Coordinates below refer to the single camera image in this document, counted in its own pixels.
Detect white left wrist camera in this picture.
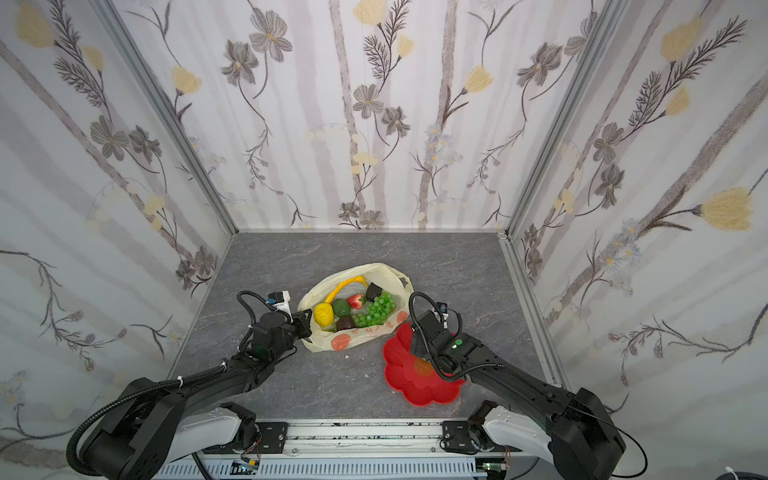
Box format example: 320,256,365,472
267,290,292,317

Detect red flower-shaped plastic bowl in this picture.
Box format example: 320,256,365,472
382,322,464,407

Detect yellow fake lemon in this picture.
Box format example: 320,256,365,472
314,302,335,329

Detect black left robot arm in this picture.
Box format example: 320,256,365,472
65,290,312,479

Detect dark green fake fruit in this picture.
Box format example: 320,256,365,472
331,299,352,318

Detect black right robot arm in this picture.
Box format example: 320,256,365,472
408,292,650,479

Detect yellow fake banana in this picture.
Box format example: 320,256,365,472
324,276,368,304

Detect fake red strawberry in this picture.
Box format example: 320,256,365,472
346,294,366,310

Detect pale yellow plastic bag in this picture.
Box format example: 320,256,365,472
298,263,414,353

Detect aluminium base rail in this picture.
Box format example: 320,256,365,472
149,416,619,480

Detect small black fake fruit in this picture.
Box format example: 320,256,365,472
365,282,383,302

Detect green fake grape bunch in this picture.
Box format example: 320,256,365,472
352,291,396,328

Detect dark brown fake fruit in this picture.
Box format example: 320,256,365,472
336,315,357,331

